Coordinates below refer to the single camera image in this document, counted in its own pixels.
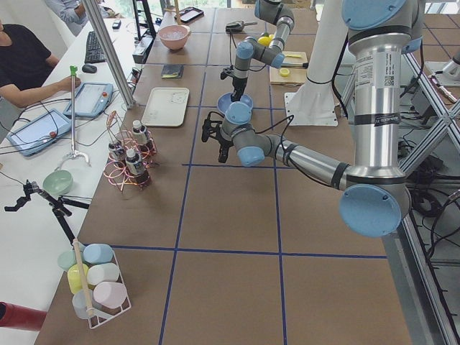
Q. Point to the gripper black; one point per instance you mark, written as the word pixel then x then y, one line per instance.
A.
pixel 225 142
pixel 238 83

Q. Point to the blue plate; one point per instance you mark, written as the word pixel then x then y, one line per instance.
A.
pixel 225 100

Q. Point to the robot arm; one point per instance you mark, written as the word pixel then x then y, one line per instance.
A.
pixel 268 52
pixel 378 33

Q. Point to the lemon half slice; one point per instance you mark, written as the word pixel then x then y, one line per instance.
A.
pixel 284 72

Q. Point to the yellow lemon large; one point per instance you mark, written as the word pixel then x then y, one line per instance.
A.
pixel 265 41

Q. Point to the wooden cutting board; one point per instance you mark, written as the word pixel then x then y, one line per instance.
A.
pixel 297 75

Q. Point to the steel ice scoop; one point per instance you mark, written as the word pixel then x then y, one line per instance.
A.
pixel 238 26

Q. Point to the grey folded cloth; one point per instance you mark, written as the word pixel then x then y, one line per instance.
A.
pixel 172 71

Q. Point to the cream bear tray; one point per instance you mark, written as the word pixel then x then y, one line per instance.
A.
pixel 166 107

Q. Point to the pink bowl of ice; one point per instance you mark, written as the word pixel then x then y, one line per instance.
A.
pixel 174 37

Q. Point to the dark tea bottle right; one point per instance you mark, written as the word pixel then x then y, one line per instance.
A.
pixel 142 136

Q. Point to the dark tea bottle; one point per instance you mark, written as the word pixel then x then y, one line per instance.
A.
pixel 136 167
pixel 117 153
pixel 142 136

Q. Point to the dark tea bottle left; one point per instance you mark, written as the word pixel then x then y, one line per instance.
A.
pixel 136 167

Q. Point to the dark tea bottle rear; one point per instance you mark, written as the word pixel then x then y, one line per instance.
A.
pixel 117 153

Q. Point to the teach pendant far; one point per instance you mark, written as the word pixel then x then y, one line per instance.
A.
pixel 92 98

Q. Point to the teach pendant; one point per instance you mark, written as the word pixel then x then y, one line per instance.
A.
pixel 92 98
pixel 39 133

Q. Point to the black keyboard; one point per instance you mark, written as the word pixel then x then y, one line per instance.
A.
pixel 94 51

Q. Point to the metal reacher grabber tool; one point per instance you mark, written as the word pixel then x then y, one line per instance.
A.
pixel 74 153

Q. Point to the black computer mouse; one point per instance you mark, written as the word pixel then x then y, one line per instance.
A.
pixel 89 68

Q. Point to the blue plastic cup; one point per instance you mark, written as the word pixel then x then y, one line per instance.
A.
pixel 96 254

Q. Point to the green bowl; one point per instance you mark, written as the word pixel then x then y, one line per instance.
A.
pixel 58 183

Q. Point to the white plastic cup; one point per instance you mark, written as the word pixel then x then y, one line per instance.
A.
pixel 107 272

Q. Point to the pink plastic cup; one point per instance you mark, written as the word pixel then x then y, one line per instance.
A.
pixel 110 294

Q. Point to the teach pendant near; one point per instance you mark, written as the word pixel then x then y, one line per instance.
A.
pixel 39 133

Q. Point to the yellow plastic cup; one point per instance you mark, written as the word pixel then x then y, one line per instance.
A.
pixel 74 279

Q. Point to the person in black shirt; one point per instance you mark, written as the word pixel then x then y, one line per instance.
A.
pixel 25 65

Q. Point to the steel knife handle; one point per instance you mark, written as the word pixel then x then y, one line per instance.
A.
pixel 295 65

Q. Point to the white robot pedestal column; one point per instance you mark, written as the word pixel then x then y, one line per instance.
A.
pixel 313 103

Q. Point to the copper wire bottle rack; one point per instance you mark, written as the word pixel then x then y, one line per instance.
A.
pixel 120 176

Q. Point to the aluminium frame post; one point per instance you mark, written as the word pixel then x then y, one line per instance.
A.
pixel 98 25

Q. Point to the white wire rack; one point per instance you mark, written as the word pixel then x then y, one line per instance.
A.
pixel 83 303

